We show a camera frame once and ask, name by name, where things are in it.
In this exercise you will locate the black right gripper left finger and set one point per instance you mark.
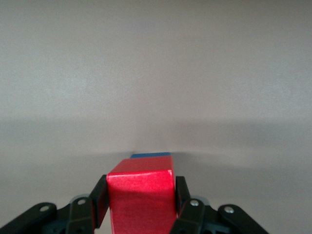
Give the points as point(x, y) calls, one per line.
point(80, 214)

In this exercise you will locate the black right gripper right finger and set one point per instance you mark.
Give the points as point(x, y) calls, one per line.
point(192, 217)

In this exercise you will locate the red wooden block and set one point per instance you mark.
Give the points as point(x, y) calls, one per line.
point(141, 195)

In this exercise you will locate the blue wooden block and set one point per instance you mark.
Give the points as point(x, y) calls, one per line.
point(151, 155)

